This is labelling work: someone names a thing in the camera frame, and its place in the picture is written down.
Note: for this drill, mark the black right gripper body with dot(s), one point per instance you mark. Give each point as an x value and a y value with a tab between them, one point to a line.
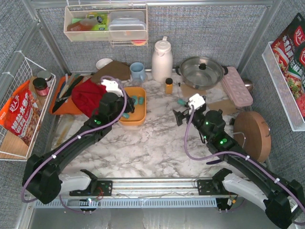
186	114

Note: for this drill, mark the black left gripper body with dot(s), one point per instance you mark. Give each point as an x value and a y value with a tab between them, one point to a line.
130	105

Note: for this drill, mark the teal coffee capsule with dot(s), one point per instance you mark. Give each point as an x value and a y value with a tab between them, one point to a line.
135	100
141	100
182	102
125	115

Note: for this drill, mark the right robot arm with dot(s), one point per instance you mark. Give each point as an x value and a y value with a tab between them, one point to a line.
282	201

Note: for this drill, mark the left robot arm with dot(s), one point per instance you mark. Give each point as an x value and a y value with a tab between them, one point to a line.
43	175

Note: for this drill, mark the orange storage basket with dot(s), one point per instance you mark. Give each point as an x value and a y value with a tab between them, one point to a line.
138	116

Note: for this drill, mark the brown cork mat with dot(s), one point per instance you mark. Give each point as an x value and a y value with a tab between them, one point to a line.
189	91
227	107

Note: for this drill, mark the clear small glass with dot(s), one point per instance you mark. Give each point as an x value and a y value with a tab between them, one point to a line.
137	82

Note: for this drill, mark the orange juice bottle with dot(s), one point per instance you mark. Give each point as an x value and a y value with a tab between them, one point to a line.
168	86

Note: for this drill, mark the light blue mug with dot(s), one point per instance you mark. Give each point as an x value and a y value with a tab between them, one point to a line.
138	72

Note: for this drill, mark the brown olive cloth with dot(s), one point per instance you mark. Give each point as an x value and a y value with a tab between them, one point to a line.
115	69

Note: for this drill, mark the stainless steel pot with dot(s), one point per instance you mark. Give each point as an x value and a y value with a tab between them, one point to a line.
201	73

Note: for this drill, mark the red cloth hat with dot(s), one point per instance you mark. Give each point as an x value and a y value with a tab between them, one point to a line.
87	96

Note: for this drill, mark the white small bowl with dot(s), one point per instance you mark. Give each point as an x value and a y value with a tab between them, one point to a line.
103	62

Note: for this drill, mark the pink egg tray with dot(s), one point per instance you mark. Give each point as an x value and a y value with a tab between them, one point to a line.
235	88

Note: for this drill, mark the white thermos jug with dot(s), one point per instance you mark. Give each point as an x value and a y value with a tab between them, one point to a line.
162	60

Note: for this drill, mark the orange plastic tray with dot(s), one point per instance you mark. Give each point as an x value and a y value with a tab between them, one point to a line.
67	107

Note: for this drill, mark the black blade kitchen knife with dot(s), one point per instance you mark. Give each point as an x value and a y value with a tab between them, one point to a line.
77	80

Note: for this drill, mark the round wooden board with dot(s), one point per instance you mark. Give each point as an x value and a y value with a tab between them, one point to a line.
252	133

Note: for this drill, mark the silver metal cup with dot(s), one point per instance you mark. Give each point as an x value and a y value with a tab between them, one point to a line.
248	84

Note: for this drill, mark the clear plastic food containers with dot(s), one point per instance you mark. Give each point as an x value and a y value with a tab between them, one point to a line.
127	25

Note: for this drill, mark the silver lid glass jar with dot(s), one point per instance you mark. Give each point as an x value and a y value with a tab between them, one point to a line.
45	75

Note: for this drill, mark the dark lid glass jar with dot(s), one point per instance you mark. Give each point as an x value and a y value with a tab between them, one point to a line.
40	86

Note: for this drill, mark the amber liquid bottle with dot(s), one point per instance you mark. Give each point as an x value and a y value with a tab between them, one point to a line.
82	25

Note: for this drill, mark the red snack bag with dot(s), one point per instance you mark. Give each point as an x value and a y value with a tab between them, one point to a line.
19	115

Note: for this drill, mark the green seasoning packet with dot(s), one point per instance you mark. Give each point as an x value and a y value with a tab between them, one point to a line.
295	72

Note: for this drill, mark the red seasoning packet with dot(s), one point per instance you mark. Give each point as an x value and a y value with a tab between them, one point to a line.
286	44

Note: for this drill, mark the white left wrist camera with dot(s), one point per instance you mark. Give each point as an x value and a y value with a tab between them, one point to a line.
112	87

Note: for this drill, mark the cream handle knife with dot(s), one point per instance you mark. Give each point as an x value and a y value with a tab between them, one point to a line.
67	82

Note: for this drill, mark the cream wall shelf basket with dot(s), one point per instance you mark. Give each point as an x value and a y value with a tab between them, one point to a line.
76	13

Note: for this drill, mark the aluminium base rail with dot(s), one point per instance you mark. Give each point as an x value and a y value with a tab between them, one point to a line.
147	193

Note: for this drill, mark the white wire wall basket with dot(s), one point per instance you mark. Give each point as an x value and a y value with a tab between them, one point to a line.
13	148

